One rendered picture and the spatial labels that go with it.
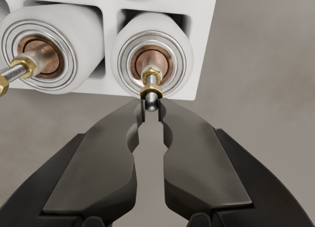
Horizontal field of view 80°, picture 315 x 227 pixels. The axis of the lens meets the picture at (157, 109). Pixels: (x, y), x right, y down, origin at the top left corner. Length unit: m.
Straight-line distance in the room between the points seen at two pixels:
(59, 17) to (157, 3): 0.12
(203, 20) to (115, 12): 0.12
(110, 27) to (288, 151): 0.66
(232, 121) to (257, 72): 0.15
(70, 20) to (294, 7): 0.46
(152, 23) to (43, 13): 0.11
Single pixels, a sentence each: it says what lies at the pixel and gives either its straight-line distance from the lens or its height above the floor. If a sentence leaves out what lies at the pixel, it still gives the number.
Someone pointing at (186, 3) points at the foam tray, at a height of 0.18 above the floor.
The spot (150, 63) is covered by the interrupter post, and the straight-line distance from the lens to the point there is 0.19.
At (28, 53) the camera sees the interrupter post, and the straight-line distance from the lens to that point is 0.22.
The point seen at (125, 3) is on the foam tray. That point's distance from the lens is 0.28.
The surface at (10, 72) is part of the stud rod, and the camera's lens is 0.20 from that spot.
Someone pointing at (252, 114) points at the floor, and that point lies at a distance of 0.61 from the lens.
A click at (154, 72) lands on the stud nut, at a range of 0.18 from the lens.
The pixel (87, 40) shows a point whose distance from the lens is 0.24.
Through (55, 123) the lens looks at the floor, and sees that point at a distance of 0.62.
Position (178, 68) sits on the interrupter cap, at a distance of 0.22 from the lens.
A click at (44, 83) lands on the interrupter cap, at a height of 0.25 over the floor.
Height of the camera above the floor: 0.46
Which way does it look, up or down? 59 degrees down
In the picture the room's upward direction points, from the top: 178 degrees clockwise
